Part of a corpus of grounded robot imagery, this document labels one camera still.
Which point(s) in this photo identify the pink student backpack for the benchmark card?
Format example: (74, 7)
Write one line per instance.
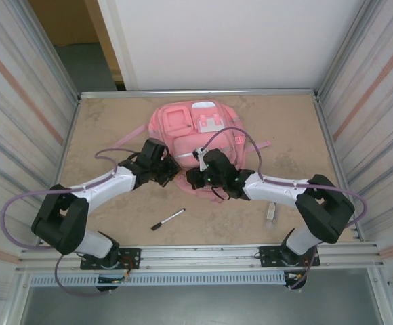
(189, 135)

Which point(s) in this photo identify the black marker pen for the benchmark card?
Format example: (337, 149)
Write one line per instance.
(167, 219)

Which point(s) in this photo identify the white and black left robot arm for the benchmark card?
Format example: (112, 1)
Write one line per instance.
(108, 184)

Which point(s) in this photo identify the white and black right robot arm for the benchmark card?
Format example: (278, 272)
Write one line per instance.
(274, 189)

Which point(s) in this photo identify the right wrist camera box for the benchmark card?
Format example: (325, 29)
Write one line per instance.
(201, 162)

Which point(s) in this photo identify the aluminium mounting rail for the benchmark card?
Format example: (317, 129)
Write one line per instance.
(200, 252)

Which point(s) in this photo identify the aluminium table edge rail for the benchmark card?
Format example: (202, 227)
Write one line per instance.
(267, 91)

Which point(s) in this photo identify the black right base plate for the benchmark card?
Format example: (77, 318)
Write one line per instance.
(267, 257)

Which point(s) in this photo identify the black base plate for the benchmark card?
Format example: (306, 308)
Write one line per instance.
(132, 259)
(267, 257)

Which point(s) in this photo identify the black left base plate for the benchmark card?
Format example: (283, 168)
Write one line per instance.
(132, 259)

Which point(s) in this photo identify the aluminium side rail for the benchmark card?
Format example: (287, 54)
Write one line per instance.
(329, 135)

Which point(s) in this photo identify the white door frame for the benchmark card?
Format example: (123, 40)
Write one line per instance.
(115, 44)

